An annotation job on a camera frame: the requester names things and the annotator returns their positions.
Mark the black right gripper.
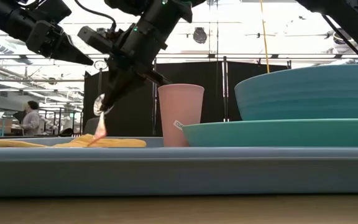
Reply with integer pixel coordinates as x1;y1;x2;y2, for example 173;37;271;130
99;46;172;112

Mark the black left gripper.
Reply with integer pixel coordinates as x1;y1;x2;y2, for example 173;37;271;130
26;21;94;66

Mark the silver metal spoon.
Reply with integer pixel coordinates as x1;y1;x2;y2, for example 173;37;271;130
87;93;115;146

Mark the yellow cloth napkin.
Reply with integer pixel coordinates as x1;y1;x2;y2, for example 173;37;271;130
0;133;147;149

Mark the pink plastic cup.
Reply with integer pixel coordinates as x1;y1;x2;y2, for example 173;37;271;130
157;83;205;147

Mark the light blue plastic tray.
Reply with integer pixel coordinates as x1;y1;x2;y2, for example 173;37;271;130
0;136;358;198

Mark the green plastic plate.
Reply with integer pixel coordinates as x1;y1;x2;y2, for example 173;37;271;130
181;118;358;148

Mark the blue plastic bowl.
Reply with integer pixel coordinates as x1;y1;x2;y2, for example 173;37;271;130
234;64;358;121

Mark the metal partition pole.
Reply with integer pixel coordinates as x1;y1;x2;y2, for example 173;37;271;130
152;58;157;138
222;56;229;123

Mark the grey office chair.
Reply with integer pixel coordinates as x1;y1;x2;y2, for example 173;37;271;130
83;116;105;138

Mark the person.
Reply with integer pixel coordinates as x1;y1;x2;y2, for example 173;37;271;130
19;100;40;137

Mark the black ceiling lamp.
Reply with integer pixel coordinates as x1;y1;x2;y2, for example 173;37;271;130
333;27;352;46
193;27;208;45

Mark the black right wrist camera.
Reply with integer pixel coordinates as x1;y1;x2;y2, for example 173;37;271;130
77;26;119;54

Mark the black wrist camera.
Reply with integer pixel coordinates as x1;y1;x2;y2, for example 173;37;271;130
77;26;119;54
39;0;73;24

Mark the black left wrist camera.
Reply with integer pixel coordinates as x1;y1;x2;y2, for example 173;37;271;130
39;0;73;24

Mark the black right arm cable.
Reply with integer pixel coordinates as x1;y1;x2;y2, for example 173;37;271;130
74;0;118;30

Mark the black background rig frame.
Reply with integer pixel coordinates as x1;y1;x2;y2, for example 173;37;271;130
39;106;83;138

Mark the long horizontal metal rail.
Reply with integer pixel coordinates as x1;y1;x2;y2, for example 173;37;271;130
0;53;358;60

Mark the yellow hanging cord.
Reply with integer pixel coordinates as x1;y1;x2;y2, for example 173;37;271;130
259;0;270;74

